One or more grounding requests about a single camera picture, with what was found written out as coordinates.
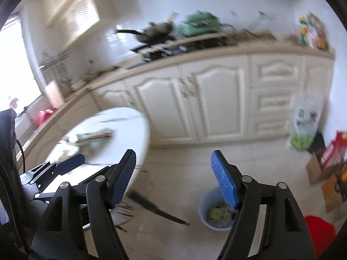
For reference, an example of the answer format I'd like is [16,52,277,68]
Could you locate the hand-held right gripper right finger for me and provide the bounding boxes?
[210,150,316,260]

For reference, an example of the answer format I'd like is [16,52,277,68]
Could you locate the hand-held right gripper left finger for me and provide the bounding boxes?
[30,149,137,260]

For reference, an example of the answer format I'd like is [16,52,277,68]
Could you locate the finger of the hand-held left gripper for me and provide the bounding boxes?
[20,153,86,193]

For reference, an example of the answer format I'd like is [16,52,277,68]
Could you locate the blue trash bin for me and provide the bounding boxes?
[199,187,240,231]

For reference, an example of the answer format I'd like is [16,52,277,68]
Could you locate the long patterned packet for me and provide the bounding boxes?
[76,131,113,144]

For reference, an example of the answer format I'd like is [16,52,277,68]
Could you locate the red container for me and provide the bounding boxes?
[35,108,57,128]

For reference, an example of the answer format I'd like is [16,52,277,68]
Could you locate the wooden cutting board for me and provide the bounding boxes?
[45,81,65,109]

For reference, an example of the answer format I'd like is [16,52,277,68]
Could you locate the brown cardboard box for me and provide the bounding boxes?
[306,146,347,214]

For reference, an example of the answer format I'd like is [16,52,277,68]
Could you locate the white and green rice bag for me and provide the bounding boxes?
[289,91,326,151]

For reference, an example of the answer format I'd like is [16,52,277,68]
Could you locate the red bucket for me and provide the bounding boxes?
[304,215,337,252]

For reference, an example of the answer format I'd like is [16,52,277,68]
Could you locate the window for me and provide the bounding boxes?
[0,13,42,111]

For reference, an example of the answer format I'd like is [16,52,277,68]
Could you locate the red box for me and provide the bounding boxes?
[317,131,347,168]

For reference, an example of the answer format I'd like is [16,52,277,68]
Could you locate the black gas stove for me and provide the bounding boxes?
[130,32,236,61]

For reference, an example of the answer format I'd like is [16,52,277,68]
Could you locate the black wok with lid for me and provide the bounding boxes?
[114,22,177,45]

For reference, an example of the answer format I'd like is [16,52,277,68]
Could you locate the green electric cooker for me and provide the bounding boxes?
[180,11,221,37]

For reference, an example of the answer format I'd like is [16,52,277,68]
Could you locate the colourful seasoning packets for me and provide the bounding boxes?
[298,12,330,50]

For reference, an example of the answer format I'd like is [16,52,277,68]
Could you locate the wall utensil rack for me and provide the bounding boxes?
[39,51,74,87]

